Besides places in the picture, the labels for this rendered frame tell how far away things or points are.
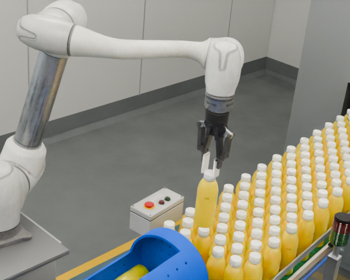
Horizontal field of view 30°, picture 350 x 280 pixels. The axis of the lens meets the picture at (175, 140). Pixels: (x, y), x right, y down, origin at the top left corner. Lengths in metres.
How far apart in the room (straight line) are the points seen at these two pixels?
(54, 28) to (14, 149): 0.56
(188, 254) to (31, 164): 0.71
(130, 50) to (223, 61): 0.30
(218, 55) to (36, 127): 0.76
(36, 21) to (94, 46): 0.19
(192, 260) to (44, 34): 0.82
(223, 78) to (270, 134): 3.78
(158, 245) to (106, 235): 2.04
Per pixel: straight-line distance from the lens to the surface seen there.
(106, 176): 4.83
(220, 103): 2.01
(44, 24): 2.07
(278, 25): 7.03
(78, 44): 2.04
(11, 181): 2.30
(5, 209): 2.32
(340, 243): 2.30
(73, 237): 4.19
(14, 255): 2.35
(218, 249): 2.28
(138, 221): 2.46
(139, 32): 5.64
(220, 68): 1.96
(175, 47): 2.12
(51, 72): 2.28
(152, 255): 2.22
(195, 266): 2.06
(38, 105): 2.34
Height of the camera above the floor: 2.42
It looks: 26 degrees down
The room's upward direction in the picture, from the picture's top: 5 degrees clockwise
